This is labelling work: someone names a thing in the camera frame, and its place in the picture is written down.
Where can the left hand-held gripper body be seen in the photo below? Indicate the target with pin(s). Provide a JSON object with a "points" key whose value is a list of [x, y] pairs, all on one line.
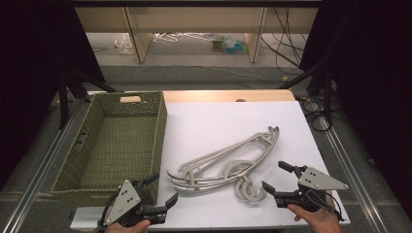
{"points": [[124, 202]]}

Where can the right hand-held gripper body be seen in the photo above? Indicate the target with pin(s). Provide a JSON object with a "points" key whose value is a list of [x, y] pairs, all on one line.
{"points": [[319, 181]]}

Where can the green woven basket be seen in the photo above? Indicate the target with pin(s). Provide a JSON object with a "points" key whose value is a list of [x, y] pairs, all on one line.
{"points": [[116, 145]]}

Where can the person's left hand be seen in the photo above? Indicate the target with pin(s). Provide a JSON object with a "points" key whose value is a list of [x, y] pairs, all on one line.
{"points": [[128, 229]]}

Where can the person's right hand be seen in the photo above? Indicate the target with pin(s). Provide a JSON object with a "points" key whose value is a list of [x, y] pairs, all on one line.
{"points": [[319, 223]]}

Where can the black metal stand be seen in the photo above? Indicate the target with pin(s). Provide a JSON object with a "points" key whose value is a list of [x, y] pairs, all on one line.
{"points": [[327, 93], [64, 97]]}

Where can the white paper sheet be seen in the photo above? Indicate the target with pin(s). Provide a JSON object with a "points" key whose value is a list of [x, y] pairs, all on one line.
{"points": [[210, 119]]}

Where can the black curtain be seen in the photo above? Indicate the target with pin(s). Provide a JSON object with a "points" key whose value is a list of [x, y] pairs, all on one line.
{"points": [[375, 81], [29, 81]]}

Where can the pile of coloured plastic things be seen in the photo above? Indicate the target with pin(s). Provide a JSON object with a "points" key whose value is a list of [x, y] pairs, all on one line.
{"points": [[231, 44]]}

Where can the clear plastic bag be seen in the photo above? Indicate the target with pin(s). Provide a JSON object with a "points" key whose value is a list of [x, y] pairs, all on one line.
{"points": [[124, 43]]}

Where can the light wooden desk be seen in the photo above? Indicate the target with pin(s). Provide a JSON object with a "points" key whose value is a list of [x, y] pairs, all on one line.
{"points": [[194, 19]]}

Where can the aluminium rail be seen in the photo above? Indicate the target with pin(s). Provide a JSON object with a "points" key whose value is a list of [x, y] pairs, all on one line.
{"points": [[42, 168], [353, 171]]}

